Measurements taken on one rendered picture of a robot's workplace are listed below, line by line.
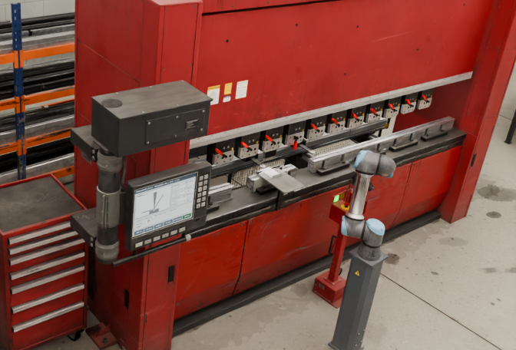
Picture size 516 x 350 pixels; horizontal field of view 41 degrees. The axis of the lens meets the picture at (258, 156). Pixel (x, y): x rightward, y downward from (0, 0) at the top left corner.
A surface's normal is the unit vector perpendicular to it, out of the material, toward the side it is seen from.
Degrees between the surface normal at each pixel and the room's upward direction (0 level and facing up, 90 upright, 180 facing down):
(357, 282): 90
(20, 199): 0
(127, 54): 90
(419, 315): 0
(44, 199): 0
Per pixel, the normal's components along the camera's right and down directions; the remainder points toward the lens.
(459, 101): -0.76, 0.22
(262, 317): 0.13, -0.87
